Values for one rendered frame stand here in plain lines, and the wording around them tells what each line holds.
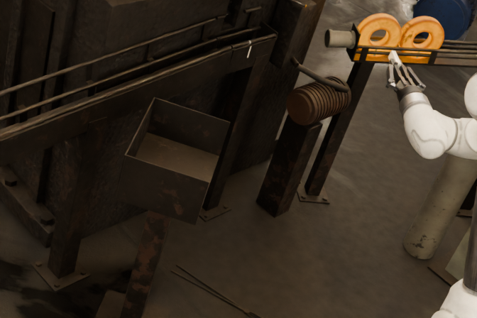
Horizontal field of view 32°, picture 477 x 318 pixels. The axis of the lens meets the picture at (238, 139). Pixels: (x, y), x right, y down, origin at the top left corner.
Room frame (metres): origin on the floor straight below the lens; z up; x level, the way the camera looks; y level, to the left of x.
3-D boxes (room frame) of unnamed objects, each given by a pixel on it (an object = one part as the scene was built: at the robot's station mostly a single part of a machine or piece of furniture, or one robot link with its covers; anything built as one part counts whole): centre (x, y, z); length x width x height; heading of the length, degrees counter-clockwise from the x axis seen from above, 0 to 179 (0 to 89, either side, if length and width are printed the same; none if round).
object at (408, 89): (2.25, -0.44, 0.70); 0.09 x 0.08 x 0.07; 20
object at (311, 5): (2.43, -0.04, 0.68); 0.11 x 0.08 x 0.24; 55
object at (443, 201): (2.43, -0.75, 0.26); 0.12 x 0.12 x 0.52
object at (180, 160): (1.63, 0.13, 0.36); 0.26 x 0.20 x 0.72; 0
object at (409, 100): (2.18, -0.47, 0.69); 0.09 x 0.06 x 0.09; 110
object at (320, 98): (2.42, -0.22, 0.27); 0.22 x 0.13 x 0.53; 145
